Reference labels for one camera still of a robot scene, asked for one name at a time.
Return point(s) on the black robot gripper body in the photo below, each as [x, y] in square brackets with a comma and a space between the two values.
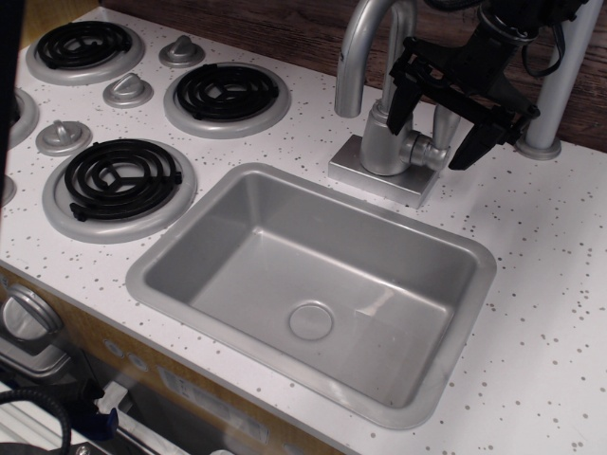
[470, 79]

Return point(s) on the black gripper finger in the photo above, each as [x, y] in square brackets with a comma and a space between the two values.
[481, 138]
[406, 97]

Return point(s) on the silver faucet lever handle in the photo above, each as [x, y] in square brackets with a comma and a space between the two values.
[432, 151]

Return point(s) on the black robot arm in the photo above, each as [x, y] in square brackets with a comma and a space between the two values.
[529, 17]

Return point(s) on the grey vertical support pole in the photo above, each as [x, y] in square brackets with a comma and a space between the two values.
[540, 140]

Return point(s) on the back right stove burner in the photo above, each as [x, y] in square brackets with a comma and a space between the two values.
[226, 101]

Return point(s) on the grey toy sink basin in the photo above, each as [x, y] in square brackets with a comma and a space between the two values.
[363, 306]

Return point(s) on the grey knob top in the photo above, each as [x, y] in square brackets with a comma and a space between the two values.
[181, 53]

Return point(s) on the grey knob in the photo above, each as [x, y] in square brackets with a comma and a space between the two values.
[181, 53]
[63, 138]
[130, 91]

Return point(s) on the grey knob middle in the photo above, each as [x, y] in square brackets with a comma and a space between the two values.
[130, 91]

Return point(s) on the front right stove burner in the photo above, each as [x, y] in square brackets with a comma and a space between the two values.
[119, 190]

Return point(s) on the back left stove burner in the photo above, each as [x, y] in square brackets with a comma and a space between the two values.
[85, 52]

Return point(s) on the grey knob lower left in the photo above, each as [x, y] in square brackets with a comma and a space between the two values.
[63, 138]

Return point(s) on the left edge stove burner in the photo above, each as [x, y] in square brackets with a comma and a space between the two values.
[24, 117]

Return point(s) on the silver oven dial knob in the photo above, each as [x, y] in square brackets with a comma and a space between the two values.
[29, 329]

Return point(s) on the blue clamp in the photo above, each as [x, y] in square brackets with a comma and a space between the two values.
[107, 424]

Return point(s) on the dark post left edge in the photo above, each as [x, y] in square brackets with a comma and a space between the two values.
[12, 19]

